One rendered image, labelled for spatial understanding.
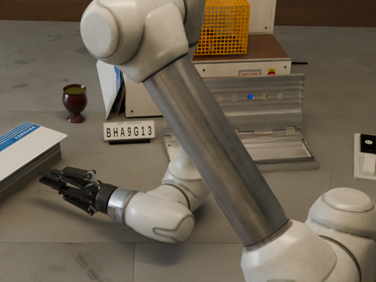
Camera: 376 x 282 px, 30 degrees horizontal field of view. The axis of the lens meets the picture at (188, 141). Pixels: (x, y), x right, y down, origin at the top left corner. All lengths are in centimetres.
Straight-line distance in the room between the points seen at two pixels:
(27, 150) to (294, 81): 84
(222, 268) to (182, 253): 11
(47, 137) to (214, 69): 60
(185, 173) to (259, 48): 79
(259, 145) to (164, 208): 60
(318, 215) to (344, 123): 100
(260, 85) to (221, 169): 94
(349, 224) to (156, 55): 51
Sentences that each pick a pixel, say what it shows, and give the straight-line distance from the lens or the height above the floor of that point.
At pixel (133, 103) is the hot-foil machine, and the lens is 232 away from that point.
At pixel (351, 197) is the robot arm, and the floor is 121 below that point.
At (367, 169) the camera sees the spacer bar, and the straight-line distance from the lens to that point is 214.
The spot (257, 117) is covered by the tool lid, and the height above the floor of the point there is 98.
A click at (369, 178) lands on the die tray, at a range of 212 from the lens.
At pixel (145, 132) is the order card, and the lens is 221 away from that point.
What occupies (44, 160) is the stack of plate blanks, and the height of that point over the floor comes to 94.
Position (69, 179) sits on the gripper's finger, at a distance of 183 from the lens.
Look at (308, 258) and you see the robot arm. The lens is 130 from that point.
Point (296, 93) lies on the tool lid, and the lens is 224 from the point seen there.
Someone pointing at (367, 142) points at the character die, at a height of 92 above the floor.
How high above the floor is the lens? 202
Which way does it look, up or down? 30 degrees down
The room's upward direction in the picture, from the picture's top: 2 degrees clockwise
